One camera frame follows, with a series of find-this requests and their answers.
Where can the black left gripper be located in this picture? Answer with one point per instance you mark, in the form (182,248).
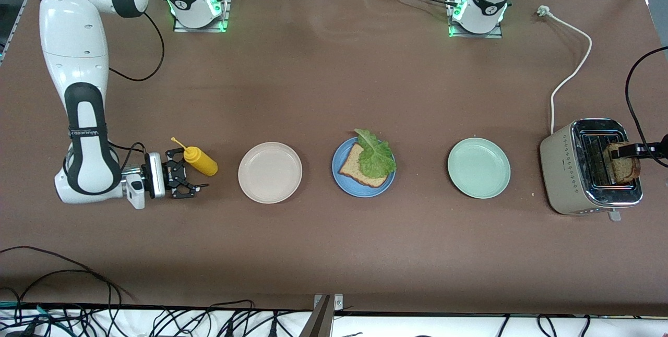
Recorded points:
(648,149)

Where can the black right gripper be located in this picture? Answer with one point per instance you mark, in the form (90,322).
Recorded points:
(171,175)

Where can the brown bread slice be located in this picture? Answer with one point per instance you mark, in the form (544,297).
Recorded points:
(350,167)
(626,170)

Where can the yellow mustard squeeze bottle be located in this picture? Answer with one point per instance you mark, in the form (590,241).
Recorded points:
(201,161)

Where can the green lettuce leaf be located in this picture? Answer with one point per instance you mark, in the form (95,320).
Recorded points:
(376,158)

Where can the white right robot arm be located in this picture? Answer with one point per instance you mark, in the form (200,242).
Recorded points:
(78,39)

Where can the beige round plate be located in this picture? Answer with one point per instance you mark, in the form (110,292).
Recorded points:
(270,172)

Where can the mint green round plate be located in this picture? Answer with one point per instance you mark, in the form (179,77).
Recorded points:
(478,168)

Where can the blue round plate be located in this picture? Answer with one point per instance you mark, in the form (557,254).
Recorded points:
(360,191)

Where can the beige chrome two-slot toaster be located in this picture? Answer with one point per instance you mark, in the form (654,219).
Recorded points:
(561,170)

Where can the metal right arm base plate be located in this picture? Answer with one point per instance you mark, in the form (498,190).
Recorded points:
(224,0)

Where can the dark grey metal post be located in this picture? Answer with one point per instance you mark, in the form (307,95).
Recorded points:
(319,321)

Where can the silver metal edge bracket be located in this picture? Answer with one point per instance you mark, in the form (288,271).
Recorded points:
(338,303)

